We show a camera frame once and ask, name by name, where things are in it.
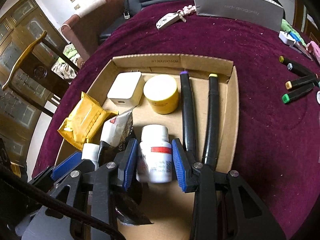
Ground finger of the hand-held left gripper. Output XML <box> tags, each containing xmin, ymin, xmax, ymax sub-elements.
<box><xmin>29</xmin><ymin>152</ymin><xmax>83</xmax><ymax>195</ymax></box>

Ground floral cushion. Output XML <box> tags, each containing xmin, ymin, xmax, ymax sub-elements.
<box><xmin>51</xmin><ymin>42</ymin><xmax>84</xmax><ymax>80</ymax></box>

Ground brown armchair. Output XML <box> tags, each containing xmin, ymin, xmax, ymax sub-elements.
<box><xmin>61</xmin><ymin>0</ymin><xmax>127</xmax><ymax>62</ymax></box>

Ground black marker purple cap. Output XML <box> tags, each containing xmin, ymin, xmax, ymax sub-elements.
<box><xmin>179</xmin><ymin>70</ymin><xmax>198</xmax><ymax>153</ymax></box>

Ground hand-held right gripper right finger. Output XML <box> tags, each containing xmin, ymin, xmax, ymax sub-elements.
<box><xmin>171</xmin><ymin>138</ymin><xmax>285</xmax><ymax>240</ymax></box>

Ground yellow round jar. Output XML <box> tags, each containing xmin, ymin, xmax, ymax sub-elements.
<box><xmin>143</xmin><ymin>74</ymin><xmax>179</xmax><ymax>114</ymax></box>

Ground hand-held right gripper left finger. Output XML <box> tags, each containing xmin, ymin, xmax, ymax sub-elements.
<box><xmin>45</xmin><ymin>138</ymin><xmax>139</xmax><ymax>240</ymax></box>

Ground white charger block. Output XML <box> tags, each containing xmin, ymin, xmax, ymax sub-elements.
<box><xmin>107</xmin><ymin>71</ymin><xmax>145</xmax><ymax>106</ymax></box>

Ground black marker tan cap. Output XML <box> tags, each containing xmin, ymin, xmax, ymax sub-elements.
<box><xmin>285</xmin><ymin>75</ymin><xmax>318</xmax><ymax>90</ymax></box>

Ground white bottle red label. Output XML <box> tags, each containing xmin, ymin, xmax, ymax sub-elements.
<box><xmin>136</xmin><ymin>124</ymin><xmax>173</xmax><ymax>183</ymax></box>

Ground pink cloth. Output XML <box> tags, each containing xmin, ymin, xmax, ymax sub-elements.
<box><xmin>306</xmin><ymin>41</ymin><xmax>320</xmax><ymax>64</ymax></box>

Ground black crab snack packet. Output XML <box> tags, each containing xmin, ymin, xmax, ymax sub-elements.
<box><xmin>99</xmin><ymin>107</ymin><xmax>153</xmax><ymax>227</ymax></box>

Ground wooden chair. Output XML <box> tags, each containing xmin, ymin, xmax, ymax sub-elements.
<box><xmin>1</xmin><ymin>30</ymin><xmax>80</xmax><ymax>117</ymax></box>

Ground green cloth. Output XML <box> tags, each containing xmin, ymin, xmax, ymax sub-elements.
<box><xmin>281</xmin><ymin>19</ymin><xmax>307</xmax><ymax>45</ymax></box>

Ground black marker green cap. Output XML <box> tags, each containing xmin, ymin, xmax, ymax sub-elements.
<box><xmin>282</xmin><ymin>82</ymin><xmax>315</xmax><ymax>104</ymax></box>

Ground white bottle green label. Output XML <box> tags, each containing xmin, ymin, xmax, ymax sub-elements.
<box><xmin>81</xmin><ymin>143</ymin><xmax>100</xmax><ymax>170</ymax></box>

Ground cardboard box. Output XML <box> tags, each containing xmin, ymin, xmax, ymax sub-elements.
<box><xmin>54</xmin><ymin>53</ymin><xmax>240</xmax><ymax>240</ymax></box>

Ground glass door cabinet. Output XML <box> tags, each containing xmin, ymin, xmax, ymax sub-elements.
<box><xmin>0</xmin><ymin>0</ymin><xmax>70</xmax><ymax>163</ymax></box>

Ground black marker yellow cap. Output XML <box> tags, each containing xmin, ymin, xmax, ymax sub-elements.
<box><xmin>201</xmin><ymin>73</ymin><xmax>220</xmax><ymax>167</ymax></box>

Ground black marker pale cap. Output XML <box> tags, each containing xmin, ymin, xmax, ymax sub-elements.
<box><xmin>286</xmin><ymin>63</ymin><xmax>318</xmax><ymax>80</ymax></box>

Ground white key fob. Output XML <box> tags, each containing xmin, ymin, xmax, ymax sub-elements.
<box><xmin>155</xmin><ymin>12</ymin><xmax>180</xmax><ymax>30</ymax></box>

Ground yellow snack packet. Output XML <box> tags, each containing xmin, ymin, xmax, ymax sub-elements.
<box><xmin>57</xmin><ymin>91</ymin><xmax>118</xmax><ymax>151</ymax></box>

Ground black braided cable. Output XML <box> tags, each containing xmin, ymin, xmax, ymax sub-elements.
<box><xmin>0</xmin><ymin>164</ymin><xmax>125</xmax><ymax>240</ymax></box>

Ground black marker lime cap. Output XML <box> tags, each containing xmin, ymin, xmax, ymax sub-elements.
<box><xmin>279</xmin><ymin>56</ymin><xmax>319</xmax><ymax>79</ymax></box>

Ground pink braided rope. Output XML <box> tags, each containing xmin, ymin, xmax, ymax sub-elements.
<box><xmin>175</xmin><ymin>5</ymin><xmax>197</xmax><ymax>23</ymax></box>

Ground small white plug adapter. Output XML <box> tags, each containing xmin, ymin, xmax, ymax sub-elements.
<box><xmin>279</xmin><ymin>30</ymin><xmax>300</xmax><ymax>46</ymax></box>

